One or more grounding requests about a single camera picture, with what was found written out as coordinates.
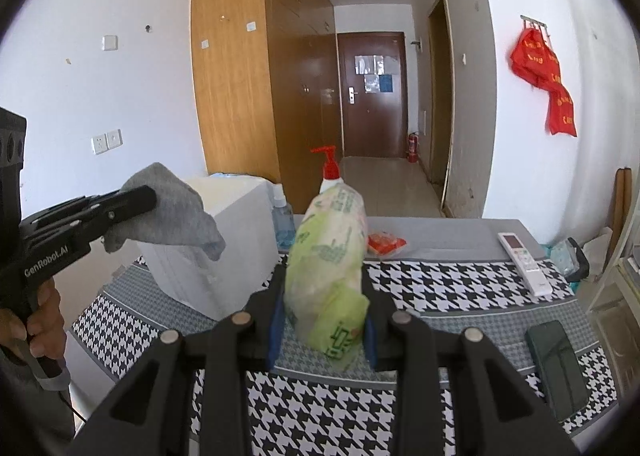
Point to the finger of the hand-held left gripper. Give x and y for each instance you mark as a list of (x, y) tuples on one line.
[(60, 216), (135, 201)]

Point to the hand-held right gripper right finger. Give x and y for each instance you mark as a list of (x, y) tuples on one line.
[(369, 343)]

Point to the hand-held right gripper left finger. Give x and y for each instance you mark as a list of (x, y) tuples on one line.
[(276, 331)]

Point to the grey sock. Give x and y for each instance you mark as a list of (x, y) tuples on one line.
[(175, 216)]

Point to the green plastic bag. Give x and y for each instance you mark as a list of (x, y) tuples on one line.
[(325, 256)]

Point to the white foam box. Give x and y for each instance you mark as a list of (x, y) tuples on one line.
[(200, 276)]

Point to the person's left forearm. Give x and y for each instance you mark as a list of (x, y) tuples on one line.
[(25, 401)]

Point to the person's left hand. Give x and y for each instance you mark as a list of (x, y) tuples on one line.
[(47, 331)]

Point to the houndstooth tablecloth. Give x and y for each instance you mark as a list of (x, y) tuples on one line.
[(450, 286)]

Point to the red snack packet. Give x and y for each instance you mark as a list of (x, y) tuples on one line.
[(385, 243)]

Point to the small clear sanitizer bottle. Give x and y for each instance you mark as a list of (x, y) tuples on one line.
[(283, 226)]

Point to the white red pump bottle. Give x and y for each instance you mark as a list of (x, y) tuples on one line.
[(331, 182)]

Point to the wooden wardrobe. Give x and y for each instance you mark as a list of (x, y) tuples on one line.
[(230, 61)]

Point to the white remote control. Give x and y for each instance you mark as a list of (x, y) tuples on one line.
[(525, 263)]

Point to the black smartphone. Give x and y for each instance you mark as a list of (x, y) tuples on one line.
[(555, 366)]

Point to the red fire extinguisher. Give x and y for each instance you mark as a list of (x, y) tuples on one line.
[(413, 148)]

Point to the dark brown entrance door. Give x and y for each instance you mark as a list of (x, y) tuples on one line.
[(385, 121)]

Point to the white paper bag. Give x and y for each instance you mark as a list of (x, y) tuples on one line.
[(600, 251)]

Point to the wooden side door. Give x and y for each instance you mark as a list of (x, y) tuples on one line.
[(442, 96)]

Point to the blue door notice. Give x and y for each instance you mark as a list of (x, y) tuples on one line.
[(386, 84)]

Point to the white metal bunk bed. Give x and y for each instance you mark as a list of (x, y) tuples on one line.
[(620, 246)]

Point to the shiny door notice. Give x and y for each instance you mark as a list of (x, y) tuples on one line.
[(375, 65)]

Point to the wooden board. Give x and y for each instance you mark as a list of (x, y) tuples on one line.
[(622, 201)]

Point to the red plastic bag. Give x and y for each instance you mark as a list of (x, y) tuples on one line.
[(560, 113), (535, 58)]

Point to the white wall socket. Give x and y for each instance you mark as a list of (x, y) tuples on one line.
[(114, 138), (99, 144)]

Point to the white wall switch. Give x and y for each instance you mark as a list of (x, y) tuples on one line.
[(109, 42)]

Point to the metal wall hook rack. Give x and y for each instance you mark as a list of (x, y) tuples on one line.
[(534, 20)]

